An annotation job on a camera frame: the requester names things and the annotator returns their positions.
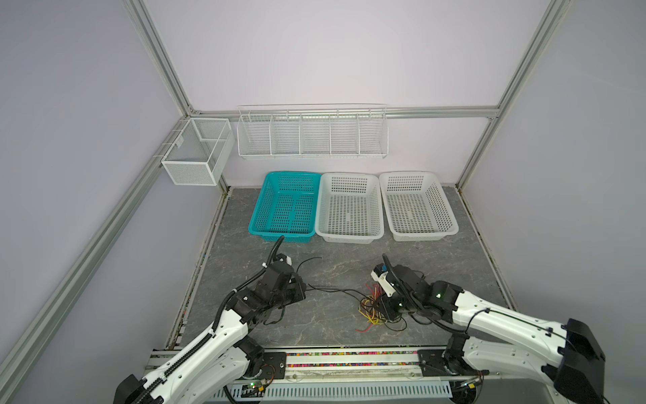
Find white wire shelf rack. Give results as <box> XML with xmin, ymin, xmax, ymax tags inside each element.
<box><xmin>237</xmin><ymin>104</ymin><xmax>390</xmax><ymax>159</ymax></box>

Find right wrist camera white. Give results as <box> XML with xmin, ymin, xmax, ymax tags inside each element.
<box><xmin>371</xmin><ymin>269</ymin><xmax>396</xmax><ymax>298</ymax></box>

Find white slotted cable duct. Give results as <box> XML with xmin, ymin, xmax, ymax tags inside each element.
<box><xmin>229</xmin><ymin>380</ymin><xmax>454</xmax><ymax>403</ymax></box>

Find white plastic basket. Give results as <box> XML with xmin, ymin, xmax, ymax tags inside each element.
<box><xmin>315</xmin><ymin>173</ymin><xmax>385</xmax><ymax>244</ymax></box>
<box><xmin>379</xmin><ymin>171</ymin><xmax>459</xmax><ymax>242</ymax></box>

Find white plastic basket middle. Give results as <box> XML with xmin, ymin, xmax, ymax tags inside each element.
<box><xmin>315</xmin><ymin>173</ymin><xmax>385</xmax><ymax>244</ymax></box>

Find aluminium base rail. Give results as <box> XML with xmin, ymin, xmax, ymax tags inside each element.
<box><xmin>145</xmin><ymin>345</ymin><xmax>556</xmax><ymax>382</ymax></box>

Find teal plastic basket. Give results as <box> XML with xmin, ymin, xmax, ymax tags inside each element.
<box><xmin>248</xmin><ymin>171</ymin><xmax>321</xmax><ymax>243</ymax></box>

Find white mesh wall box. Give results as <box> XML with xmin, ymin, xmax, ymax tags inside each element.
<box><xmin>161</xmin><ymin>118</ymin><xmax>235</xmax><ymax>186</ymax></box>

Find red yellow black cables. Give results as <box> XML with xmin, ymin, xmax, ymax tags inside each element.
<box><xmin>354</xmin><ymin>282</ymin><xmax>409</xmax><ymax>334</ymax></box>

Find white plastic basket right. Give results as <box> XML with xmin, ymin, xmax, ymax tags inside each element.
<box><xmin>379</xmin><ymin>171</ymin><xmax>459</xmax><ymax>242</ymax></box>

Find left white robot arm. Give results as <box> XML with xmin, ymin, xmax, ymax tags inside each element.
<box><xmin>114</xmin><ymin>236</ymin><xmax>306</xmax><ymax>403</ymax></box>

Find black cable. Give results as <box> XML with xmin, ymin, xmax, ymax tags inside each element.
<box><xmin>293</xmin><ymin>256</ymin><xmax>369</xmax><ymax>299</ymax></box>

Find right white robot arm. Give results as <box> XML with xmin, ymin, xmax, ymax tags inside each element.
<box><xmin>371</xmin><ymin>258</ymin><xmax>606</xmax><ymax>403</ymax></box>

